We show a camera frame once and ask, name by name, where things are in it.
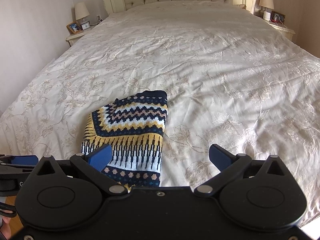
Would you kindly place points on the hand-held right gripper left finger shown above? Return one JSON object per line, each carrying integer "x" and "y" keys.
{"x": 101, "y": 156}

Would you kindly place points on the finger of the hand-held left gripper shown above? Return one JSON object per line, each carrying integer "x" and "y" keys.
{"x": 23, "y": 160}

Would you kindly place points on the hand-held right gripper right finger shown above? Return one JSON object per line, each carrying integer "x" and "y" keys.
{"x": 220, "y": 156}

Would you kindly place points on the navy yellow patterned knit sweater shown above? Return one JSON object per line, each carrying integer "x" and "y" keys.
{"x": 132, "y": 130}

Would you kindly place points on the cream nightstand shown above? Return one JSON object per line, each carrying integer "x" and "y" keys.
{"x": 285, "y": 31}
{"x": 77, "y": 38}

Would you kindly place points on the small white clock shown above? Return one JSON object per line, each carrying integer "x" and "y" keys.
{"x": 85, "y": 25}

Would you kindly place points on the white cylinder device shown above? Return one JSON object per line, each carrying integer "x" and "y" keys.
{"x": 266, "y": 15}

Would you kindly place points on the wooden photo frame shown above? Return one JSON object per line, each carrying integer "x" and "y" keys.
{"x": 73, "y": 27}

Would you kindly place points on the dark photo frame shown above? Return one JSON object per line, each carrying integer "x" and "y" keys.
{"x": 279, "y": 16}

